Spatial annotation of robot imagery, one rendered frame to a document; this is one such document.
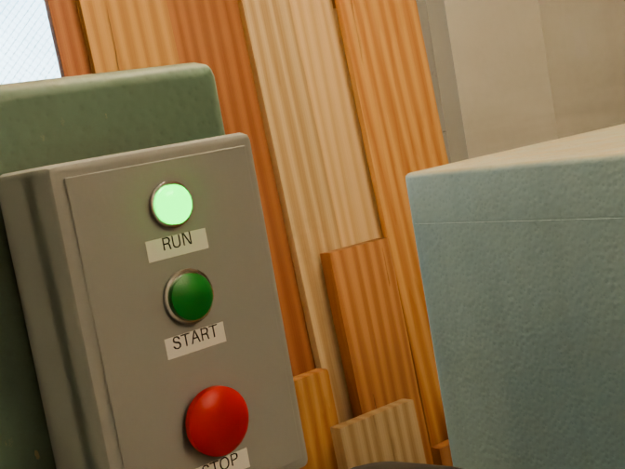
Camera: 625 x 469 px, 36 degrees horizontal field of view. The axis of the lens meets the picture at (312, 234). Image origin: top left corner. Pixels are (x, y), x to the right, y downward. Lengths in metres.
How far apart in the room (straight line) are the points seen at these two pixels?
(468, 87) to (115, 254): 2.19
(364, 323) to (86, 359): 1.63
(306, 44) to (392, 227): 0.44
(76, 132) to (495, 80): 2.21
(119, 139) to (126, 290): 0.10
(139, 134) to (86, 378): 0.13
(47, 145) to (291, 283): 1.58
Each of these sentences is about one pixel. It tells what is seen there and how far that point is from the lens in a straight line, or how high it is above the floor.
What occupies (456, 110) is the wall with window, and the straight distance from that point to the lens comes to 2.54.
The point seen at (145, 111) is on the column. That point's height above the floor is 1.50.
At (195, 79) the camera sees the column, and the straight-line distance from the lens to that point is 0.50.
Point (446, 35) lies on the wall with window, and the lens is 2.54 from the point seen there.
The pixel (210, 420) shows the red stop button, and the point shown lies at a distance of 0.42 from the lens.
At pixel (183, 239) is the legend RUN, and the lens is 0.42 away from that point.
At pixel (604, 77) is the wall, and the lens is 2.67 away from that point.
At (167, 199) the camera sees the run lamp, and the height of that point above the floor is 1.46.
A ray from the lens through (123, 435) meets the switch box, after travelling 0.41.
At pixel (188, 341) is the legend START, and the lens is 0.42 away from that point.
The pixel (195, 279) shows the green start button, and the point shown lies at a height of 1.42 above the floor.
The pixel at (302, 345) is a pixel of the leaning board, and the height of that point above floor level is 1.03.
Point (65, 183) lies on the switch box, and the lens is 0.40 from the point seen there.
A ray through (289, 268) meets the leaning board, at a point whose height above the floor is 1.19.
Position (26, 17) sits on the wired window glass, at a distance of 2.03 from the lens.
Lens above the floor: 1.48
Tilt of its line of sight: 6 degrees down
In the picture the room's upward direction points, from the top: 10 degrees counter-clockwise
